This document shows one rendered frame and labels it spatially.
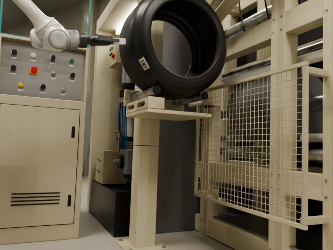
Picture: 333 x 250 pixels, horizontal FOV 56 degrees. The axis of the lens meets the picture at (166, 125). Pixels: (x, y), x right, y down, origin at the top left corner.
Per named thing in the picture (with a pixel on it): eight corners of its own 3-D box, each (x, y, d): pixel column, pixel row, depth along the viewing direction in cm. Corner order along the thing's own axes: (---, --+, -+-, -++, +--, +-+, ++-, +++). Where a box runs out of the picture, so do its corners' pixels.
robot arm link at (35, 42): (64, 50, 155) (68, 51, 143) (29, 49, 148) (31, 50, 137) (63, 27, 152) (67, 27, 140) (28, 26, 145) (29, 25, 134)
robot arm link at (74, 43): (63, 32, 153) (76, 33, 155) (65, 51, 153) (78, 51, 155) (66, 26, 145) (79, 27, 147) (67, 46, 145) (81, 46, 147)
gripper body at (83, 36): (78, 29, 147) (98, 30, 151) (76, 34, 155) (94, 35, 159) (80, 45, 147) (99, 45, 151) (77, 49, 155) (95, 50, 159)
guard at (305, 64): (194, 195, 208) (196, 91, 213) (195, 195, 209) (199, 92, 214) (305, 230, 127) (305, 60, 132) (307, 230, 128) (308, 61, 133)
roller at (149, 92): (134, 103, 189) (129, 98, 188) (139, 98, 190) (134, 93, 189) (157, 95, 157) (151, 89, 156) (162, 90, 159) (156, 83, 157)
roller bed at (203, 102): (187, 107, 221) (189, 65, 223) (205, 108, 227) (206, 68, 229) (202, 104, 203) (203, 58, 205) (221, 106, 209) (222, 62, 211)
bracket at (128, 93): (123, 105, 188) (124, 90, 189) (182, 111, 205) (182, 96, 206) (125, 105, 185) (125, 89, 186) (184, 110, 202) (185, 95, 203)
